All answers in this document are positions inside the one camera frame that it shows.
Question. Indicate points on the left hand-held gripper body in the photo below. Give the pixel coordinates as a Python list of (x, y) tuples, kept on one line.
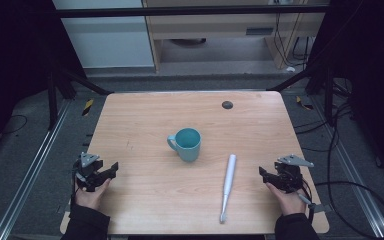
[(88, 171)]

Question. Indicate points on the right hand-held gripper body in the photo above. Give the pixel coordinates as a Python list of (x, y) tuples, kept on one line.
[(290, 175)]

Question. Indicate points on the white electric toothbrush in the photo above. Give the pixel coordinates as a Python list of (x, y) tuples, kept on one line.
[(228, 183)]

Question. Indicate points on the teal mug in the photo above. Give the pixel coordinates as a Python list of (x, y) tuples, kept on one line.
[(186, 145)]

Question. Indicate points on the person's right hand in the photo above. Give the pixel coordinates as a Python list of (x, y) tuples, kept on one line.
[(290, 201)]

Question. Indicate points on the person's left hand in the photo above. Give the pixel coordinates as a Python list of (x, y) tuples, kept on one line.
[(91, 198)]

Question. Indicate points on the yellow black tape strip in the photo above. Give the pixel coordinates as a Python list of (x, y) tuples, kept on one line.
[(87, 107), (304, 104)]

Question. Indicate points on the round grey table grommet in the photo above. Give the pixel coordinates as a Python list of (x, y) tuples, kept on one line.
[(227, 105)]

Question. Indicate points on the black metal stand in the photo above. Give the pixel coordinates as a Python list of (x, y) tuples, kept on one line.
[(51, 100), (328, 96)]

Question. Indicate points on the small white floor object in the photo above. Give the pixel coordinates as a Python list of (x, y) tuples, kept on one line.
[(290, 69)]

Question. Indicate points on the dark curtain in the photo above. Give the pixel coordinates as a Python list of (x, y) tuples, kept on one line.
[(373, 83), (13, 66)]

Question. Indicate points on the white cabinet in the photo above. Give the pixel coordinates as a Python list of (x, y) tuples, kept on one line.
[(106, 40)]

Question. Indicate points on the light wooden desk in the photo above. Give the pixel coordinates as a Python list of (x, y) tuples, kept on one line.
[(213, 26)]

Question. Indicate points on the black horizontal bar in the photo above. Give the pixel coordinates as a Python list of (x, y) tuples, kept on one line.
[(180, 11)]

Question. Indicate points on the aluminium floor rail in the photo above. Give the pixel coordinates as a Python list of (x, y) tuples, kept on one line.
[(353, 173), (30, 173)]

